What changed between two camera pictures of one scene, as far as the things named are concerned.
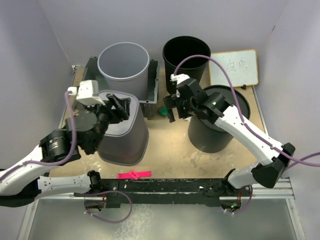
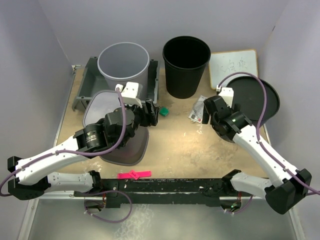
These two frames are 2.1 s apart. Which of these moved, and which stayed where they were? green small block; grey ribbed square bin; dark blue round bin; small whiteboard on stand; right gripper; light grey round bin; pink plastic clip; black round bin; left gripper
Moved: left gripper; dark blue round bin; right gripper
Stayed: grey ribbed square bin; light grey round bin; pink plastic clip; small whiteboard on stand; green small block; black round bin
